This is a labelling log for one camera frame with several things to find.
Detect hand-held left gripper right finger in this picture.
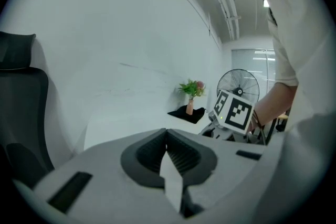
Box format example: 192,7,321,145
167,129,283,224

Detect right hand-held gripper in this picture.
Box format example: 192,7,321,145
198,89,265,145

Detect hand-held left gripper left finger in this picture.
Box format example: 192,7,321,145
34,128,182,224

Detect person's right forearm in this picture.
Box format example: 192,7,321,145
251,82,300,131

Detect black wrist band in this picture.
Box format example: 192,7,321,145
250,109,265,129

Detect black floor fan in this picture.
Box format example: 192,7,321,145
216,68,260,103

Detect black mat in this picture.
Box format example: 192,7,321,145
167,106,207,125

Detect window blinds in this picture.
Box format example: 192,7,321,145
230,48,276,102

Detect pink vase with flowers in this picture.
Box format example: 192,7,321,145
178,78,207,100

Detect white desk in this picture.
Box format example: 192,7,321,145
83,111,211,152

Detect person's beige shirt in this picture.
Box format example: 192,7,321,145
265,0,336,224

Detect white ceiling pipes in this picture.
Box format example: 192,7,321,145
212,0,241,41

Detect black mesh office chair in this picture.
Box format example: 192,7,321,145
0,31,55,189

